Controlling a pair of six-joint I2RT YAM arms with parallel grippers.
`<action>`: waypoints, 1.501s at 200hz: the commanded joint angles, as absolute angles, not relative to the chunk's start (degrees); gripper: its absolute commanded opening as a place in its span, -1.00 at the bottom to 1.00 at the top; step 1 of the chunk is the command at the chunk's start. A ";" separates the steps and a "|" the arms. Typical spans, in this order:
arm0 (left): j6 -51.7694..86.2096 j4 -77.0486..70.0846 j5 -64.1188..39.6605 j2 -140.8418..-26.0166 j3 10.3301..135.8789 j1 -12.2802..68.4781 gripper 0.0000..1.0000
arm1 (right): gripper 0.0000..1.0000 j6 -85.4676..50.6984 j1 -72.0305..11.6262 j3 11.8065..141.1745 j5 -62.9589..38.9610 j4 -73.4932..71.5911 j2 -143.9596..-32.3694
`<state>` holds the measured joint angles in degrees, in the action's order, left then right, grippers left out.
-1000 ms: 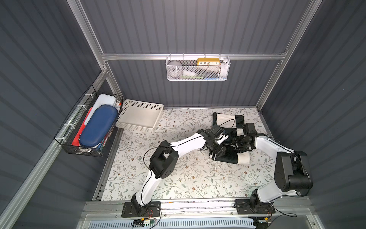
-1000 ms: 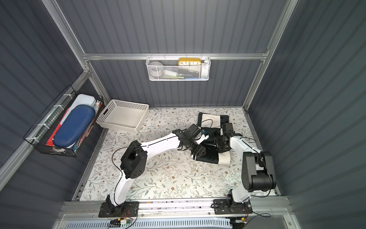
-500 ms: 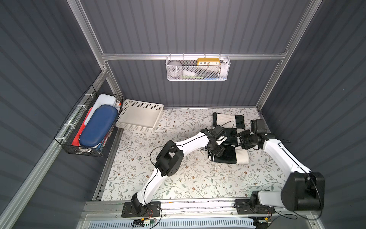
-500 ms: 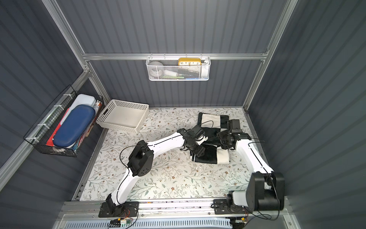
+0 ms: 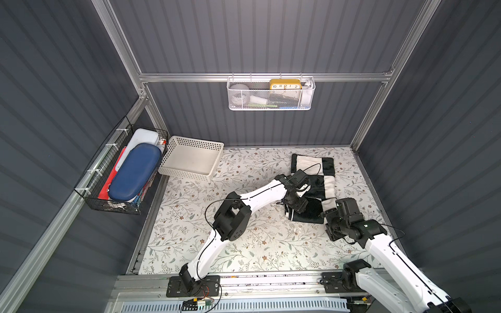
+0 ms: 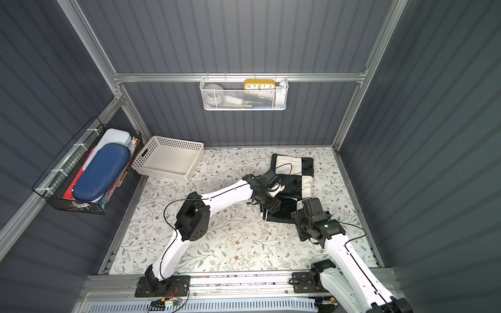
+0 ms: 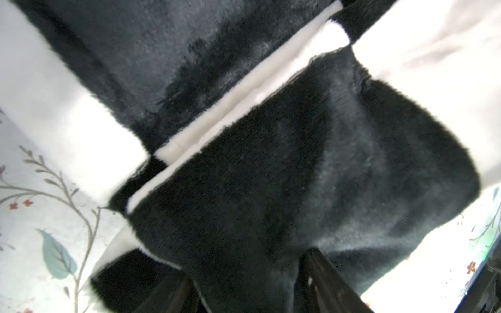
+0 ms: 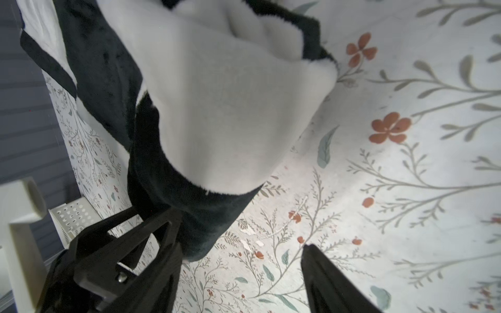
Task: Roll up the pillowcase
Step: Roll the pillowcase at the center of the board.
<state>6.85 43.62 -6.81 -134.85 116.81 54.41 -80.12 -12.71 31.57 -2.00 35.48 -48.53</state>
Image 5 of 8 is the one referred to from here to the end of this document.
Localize black white checkered pillowcase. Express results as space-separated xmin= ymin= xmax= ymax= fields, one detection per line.
xmin=285 ymin=154 xmax=337 ymax=224

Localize white perforated plastic basket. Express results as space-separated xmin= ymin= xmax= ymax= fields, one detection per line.
xmin=158 ymin=136 xmax=224 ymax=182

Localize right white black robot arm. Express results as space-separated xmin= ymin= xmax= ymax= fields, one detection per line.
xmin=322 ymin=198 xmax=472 ymax=312

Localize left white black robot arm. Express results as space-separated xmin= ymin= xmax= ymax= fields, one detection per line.
xmin=179 ymin=170 xmax=310 ymax=292

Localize white tape roll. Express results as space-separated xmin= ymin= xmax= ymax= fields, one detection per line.
xmin=228 ymin=83 xmax=251 ymax=107

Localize floral patterned table mat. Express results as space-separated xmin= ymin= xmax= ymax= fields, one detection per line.
xmin=138 ymin=147 xmax=385 ymax=275

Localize yellow clock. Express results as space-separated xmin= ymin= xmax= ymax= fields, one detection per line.
xmin=270 ymin=79 xmax=302 ymax=90

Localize white mesh hanging basket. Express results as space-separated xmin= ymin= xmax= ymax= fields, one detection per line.
xmin=226 ymin=75 xmax=316 ymax=111

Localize white ventilated front panel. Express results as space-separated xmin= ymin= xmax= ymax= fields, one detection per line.
xmin=116 ymin=297 xmax=350 ymax=312

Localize blue oval zip case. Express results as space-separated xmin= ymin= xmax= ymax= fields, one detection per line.
xmin=108 ymin=143 xmax=162 ymax=202

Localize white flat plastic box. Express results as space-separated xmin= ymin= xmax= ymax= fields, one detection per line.
xmin=114 ymin=129 xmax=159 ymax=172

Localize red flat folder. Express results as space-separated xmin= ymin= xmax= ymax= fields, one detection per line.
xmin=98 ymin=147 xmax=126 ymax=200

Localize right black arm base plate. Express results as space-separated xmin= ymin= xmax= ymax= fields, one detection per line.
xmin=319 ymin=271 xmax=365 ymax=293

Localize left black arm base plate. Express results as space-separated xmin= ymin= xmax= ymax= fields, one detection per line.
xmin=166 ymin=275 xmax=220 ymax=298

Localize small electronics board with wires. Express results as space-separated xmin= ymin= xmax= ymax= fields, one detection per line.
xmin=180 ymin=297 xmax=217 ymax=312

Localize black wire wall basket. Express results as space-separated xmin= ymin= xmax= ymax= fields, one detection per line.
xmin=74 ymin=117 xmax=170 ymax=215

